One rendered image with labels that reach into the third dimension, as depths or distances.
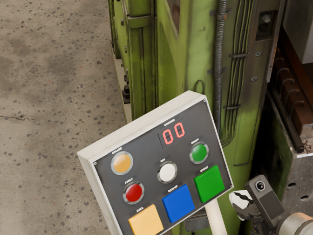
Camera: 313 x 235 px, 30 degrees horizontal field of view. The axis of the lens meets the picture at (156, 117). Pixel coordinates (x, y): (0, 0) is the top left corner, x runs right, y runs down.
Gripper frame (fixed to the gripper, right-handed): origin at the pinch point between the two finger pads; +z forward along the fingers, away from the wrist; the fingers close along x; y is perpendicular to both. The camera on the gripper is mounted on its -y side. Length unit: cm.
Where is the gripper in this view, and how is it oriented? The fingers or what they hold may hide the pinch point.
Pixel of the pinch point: (233, 193)
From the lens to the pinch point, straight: 144.1
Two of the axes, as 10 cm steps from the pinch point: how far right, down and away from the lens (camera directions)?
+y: 3.0, 8.6, 4.0
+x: 8.1, -4.6, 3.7
